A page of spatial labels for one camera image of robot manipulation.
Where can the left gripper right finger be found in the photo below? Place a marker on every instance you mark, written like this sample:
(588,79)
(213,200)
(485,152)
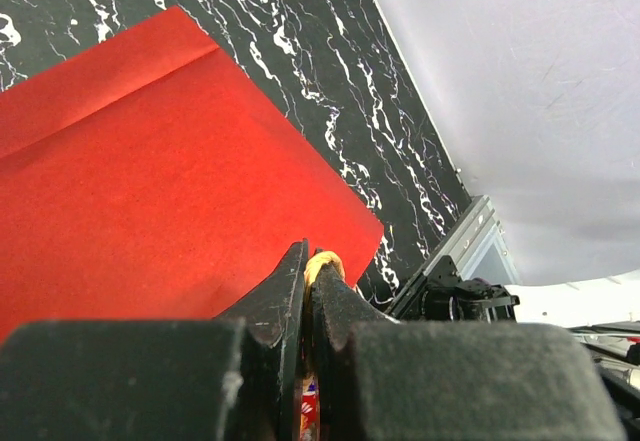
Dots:
(379,379)

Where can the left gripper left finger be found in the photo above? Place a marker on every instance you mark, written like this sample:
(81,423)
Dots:
(237,376)

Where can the large red snack bag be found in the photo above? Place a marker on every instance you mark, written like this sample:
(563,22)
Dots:
(309,425)

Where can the red paper bag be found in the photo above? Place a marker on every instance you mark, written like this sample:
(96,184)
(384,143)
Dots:
(149,177)

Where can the aluminium frame rail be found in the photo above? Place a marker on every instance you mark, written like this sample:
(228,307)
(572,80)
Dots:
(478,247)

